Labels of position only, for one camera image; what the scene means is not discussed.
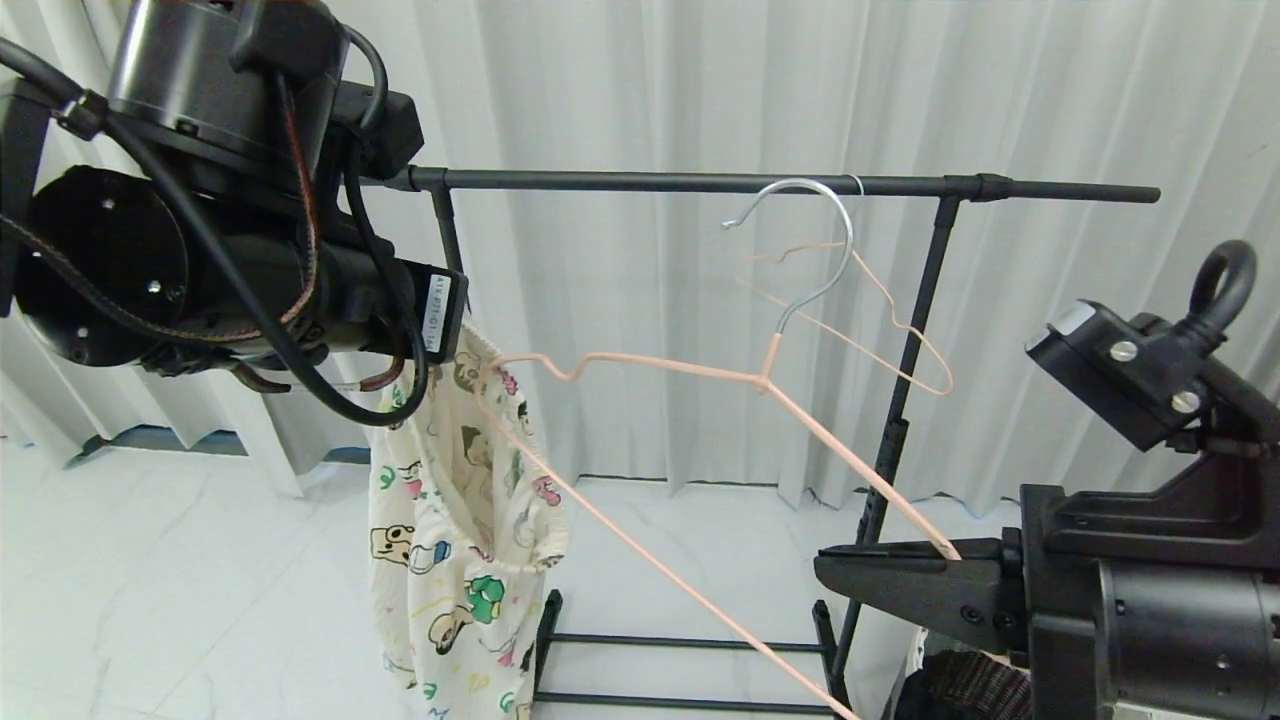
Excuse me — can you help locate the black clothes rack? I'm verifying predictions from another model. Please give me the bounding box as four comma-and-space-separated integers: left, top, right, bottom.
385, 165, 1161, 716

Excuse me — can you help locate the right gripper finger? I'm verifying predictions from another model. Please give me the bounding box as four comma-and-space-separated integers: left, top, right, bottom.
822, 541, 961, 558
815, 545, 1026, 656

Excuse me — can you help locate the white curtain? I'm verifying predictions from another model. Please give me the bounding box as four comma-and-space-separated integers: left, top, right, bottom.
0, 0, 1280, 511

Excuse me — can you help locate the black cable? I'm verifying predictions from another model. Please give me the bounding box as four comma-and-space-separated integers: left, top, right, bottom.
1185, 240, 1258, 336
0, 25, 433, 428

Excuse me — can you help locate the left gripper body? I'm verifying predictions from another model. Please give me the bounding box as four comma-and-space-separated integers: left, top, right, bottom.
320, 245, 469, 363

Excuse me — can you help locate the pink clothes hanger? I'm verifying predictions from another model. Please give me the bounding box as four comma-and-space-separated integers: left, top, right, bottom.
475, 178, 963, 720
733, 175, 954, 397

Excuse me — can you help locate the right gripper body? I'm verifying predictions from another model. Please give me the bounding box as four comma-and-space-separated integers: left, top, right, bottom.
1020, 485, 1280, 720

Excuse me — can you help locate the cream printed garment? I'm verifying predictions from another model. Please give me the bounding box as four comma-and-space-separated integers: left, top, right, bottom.
366, 322, 571, 720

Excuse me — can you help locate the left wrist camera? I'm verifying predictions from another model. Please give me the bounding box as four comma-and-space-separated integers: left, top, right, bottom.
330, 80, 426, 183

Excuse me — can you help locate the white laundry basket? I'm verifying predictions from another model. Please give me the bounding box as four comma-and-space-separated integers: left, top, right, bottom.
900, 625, 1036, 720

